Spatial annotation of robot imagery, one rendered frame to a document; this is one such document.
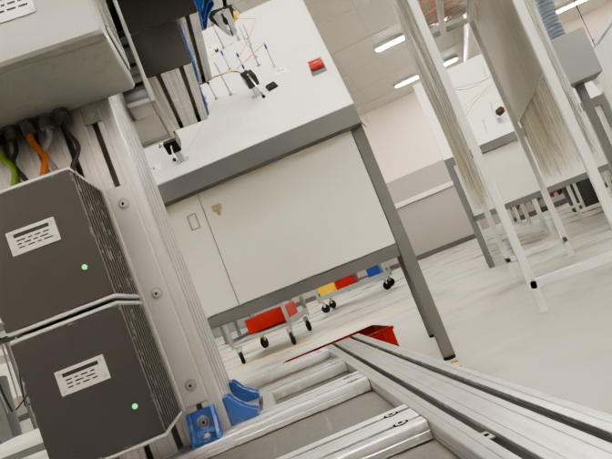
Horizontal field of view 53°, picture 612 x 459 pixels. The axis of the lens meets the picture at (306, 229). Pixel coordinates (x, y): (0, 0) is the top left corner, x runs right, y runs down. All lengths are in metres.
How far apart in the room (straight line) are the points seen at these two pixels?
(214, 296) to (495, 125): 3.31
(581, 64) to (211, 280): 2.84
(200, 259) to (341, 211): 0.49
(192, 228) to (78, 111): 1.13
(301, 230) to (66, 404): 1.32
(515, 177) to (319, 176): 2.92
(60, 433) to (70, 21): 0.50
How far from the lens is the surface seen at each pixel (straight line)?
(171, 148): 2.07
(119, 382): 0.80
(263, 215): 2.04
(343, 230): 2.01
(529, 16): 2.36
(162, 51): 1.23
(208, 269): 2.08
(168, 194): 2.08
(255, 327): 4.94
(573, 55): 4.21
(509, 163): 4.79
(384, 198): 2.01
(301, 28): 2.59
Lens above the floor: 0.38
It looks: 5 degrees up
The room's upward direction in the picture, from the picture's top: 22 degrees counter-clockwise
